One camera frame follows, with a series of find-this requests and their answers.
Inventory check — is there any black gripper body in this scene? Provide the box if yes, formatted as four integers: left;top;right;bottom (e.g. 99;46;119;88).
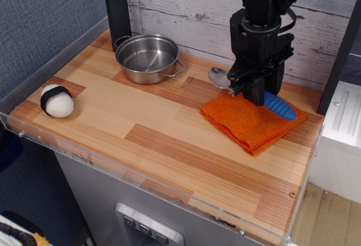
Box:
227;9;295;96

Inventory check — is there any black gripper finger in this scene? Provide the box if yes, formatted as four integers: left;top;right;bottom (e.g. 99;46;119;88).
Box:
265;60;285;94
243;78;265;106

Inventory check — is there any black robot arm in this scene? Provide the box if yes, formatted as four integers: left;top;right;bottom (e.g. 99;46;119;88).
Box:
227;0;297;106

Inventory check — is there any orange folded cloth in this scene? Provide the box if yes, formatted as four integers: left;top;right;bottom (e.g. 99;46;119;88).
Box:
200;92;307;156

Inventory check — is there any white grooved side cabinet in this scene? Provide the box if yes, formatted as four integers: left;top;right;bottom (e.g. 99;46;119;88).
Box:
309;81;360;203

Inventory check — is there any stainless steel pot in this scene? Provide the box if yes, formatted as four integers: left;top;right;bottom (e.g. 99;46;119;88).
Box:
113;34;184;85

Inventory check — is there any silver dispenser button panel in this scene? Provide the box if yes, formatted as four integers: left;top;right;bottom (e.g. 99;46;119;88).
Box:
115;202;184;246

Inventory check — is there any grey toy fridge cabinet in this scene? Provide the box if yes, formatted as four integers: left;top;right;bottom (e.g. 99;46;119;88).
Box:
55;153;259;245

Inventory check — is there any white black plush ball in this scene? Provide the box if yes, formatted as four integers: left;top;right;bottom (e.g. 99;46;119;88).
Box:
40;84;74;118

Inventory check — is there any yellow object bottom left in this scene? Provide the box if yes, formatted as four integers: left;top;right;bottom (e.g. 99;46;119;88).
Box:
32;233;50;246

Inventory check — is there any black right vertical post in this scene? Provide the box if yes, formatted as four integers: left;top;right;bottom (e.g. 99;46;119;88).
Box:
316;0;360;115

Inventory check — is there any black vertical post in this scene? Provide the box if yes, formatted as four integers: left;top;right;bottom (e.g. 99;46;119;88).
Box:
316;0;360;115
105;0;131;51

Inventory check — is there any black left vertical post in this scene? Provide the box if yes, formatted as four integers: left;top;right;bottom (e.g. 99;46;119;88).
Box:
105;0;131;51

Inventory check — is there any clear acrylic guard rail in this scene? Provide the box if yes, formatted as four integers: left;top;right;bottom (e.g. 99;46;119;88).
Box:
1;19;323;245

